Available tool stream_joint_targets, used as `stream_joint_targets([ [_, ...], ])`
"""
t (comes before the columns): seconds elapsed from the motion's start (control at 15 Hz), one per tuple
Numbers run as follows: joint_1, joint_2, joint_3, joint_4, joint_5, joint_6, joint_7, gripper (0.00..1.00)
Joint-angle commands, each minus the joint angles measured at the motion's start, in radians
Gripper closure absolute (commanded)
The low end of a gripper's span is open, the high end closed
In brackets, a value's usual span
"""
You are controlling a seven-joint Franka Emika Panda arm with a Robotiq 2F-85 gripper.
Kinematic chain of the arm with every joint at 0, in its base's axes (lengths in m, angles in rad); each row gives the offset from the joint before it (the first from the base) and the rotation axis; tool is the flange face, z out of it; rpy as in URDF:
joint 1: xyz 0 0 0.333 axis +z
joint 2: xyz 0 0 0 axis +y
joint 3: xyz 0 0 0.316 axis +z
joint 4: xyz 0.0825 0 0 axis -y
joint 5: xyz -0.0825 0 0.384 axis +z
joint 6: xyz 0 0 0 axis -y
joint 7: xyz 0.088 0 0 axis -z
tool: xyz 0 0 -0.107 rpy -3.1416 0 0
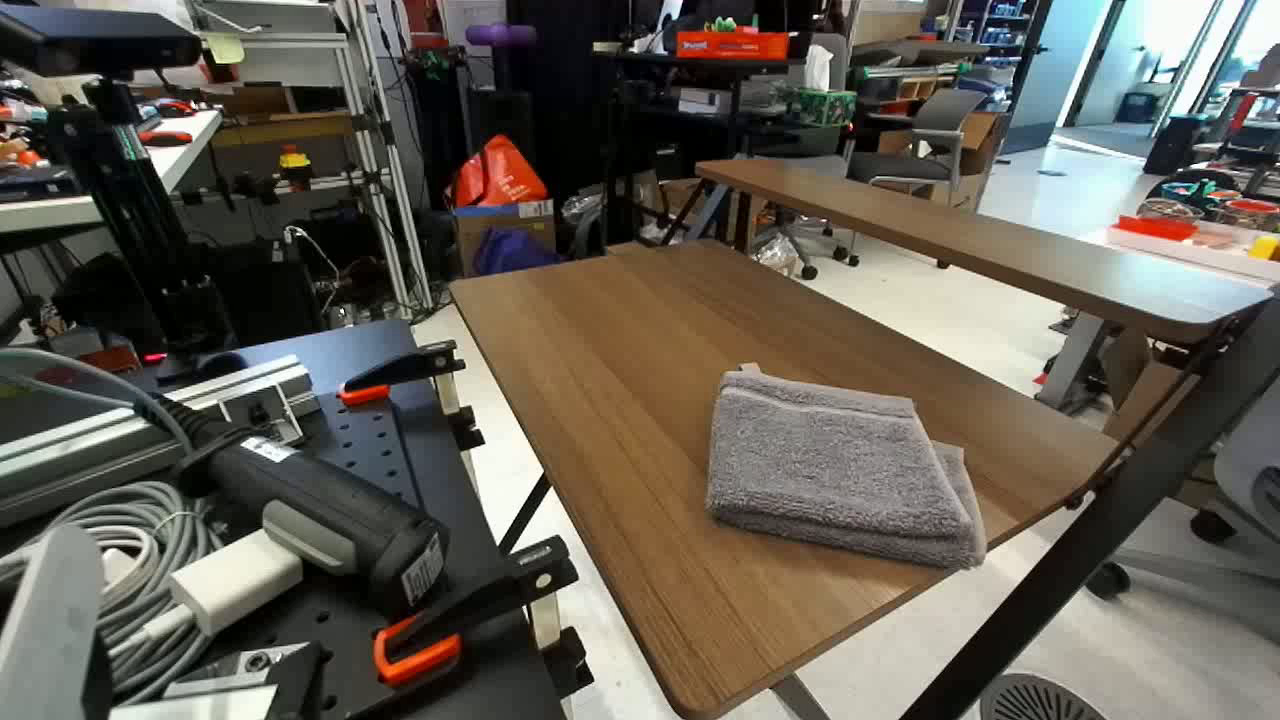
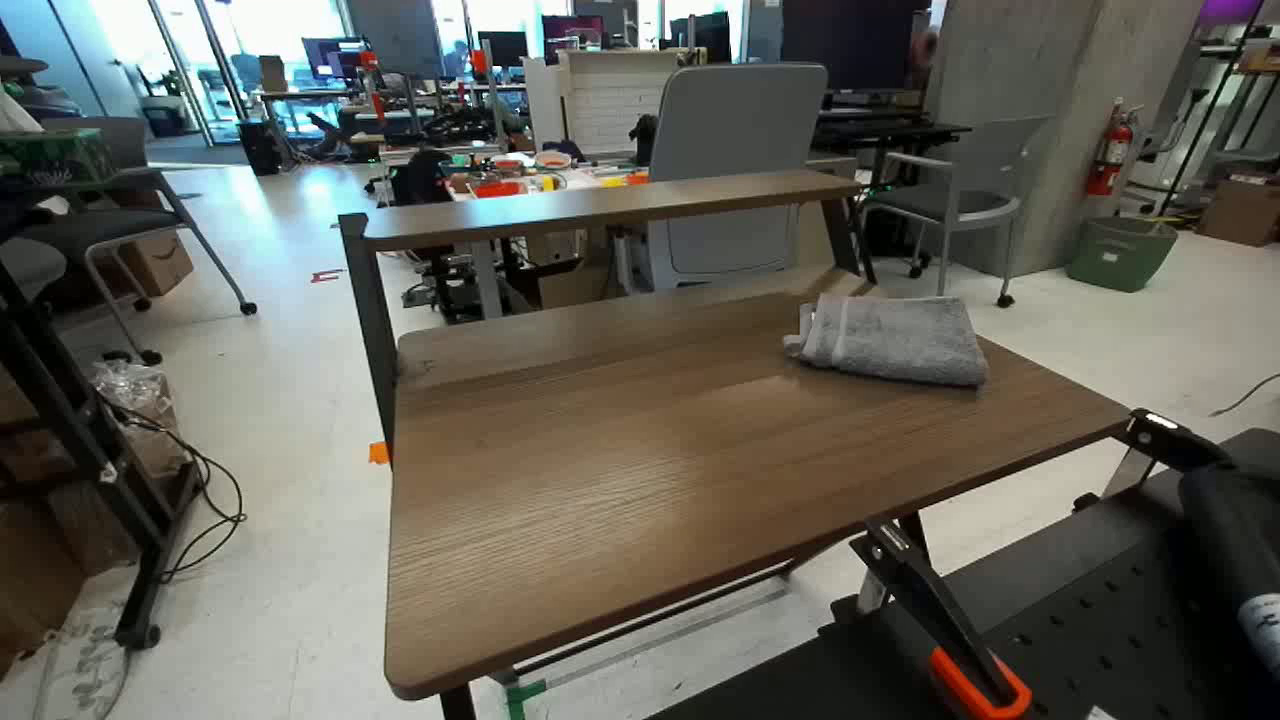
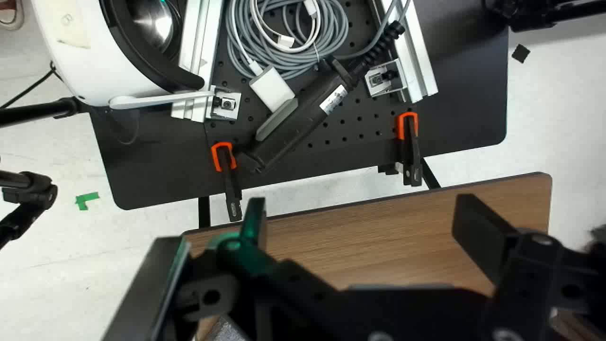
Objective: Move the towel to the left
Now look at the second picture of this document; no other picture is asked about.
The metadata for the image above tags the grey towel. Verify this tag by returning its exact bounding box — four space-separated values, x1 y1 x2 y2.
784 292 989 388

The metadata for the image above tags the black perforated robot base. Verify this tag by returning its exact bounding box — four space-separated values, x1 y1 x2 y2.
657 428 1280 720

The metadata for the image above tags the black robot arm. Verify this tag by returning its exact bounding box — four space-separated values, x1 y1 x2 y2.
1181 469 1280 678

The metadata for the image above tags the wooden desk with shelf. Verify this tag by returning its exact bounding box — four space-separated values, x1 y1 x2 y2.
337 168 1126 720

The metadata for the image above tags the grey office chair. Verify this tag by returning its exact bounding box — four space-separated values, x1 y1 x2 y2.
647 65 826 287

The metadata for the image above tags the cluttered background table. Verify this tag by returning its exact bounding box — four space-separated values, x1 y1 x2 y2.
356 135 657 325

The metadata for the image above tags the grey armchair with metal legs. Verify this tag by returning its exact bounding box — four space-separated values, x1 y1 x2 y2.
858 118 1038 307

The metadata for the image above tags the green plastic bin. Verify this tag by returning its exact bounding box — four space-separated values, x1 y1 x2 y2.
1066 216 1177 292

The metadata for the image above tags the red fire extinguisher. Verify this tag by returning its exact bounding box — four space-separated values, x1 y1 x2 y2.
1082 100 1136 201

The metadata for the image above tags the black metal clamp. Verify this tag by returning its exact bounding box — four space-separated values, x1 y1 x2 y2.
1102 407 1233 495

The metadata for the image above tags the black metal rack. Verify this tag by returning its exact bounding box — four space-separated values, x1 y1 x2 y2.
0 268 209 652

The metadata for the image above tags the dark chair at left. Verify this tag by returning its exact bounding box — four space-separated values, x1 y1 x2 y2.
0 117 255 362

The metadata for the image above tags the cardboard box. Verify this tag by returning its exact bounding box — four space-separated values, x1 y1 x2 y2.
1201 181 1280 245

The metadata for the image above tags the orange-handled black clamp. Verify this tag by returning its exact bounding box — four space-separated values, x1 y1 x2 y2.
853 519 1030 720

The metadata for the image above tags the black cable on floor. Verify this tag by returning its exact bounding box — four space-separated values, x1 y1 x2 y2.
154 420 253 582

